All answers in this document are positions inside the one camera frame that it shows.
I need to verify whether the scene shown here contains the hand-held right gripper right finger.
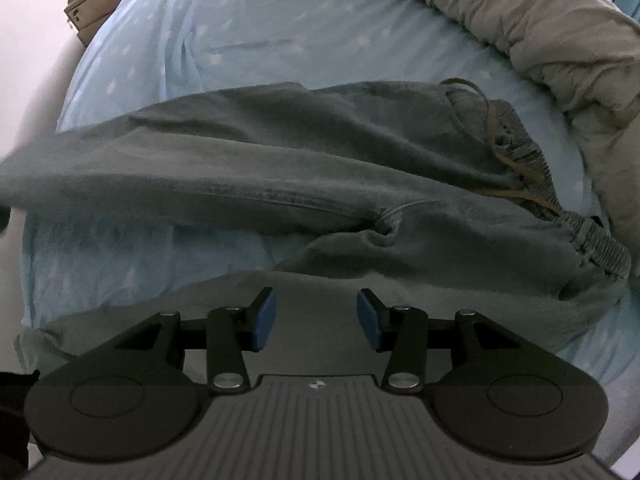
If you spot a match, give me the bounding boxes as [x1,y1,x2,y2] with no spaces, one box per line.
[356,287,561,395]

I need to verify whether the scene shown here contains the dark cloth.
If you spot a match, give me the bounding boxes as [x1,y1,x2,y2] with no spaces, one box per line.
[0,369,42,480]

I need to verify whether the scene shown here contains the bed with blue sheet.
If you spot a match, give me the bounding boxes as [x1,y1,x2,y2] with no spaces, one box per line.
[20,0,640,403]

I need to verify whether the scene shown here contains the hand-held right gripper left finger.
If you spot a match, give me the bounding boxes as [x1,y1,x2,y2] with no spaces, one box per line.
[75,286,278,395]

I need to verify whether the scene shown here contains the blue-grey denim pants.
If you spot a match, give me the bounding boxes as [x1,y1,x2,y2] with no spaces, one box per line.
[0,78,632,391]

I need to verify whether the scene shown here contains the wooden nightstand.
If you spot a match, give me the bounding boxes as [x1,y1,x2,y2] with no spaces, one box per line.
[64,0,139,49]

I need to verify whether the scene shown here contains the grey duvet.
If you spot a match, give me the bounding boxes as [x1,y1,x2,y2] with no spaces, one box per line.
[350,0,640,283]

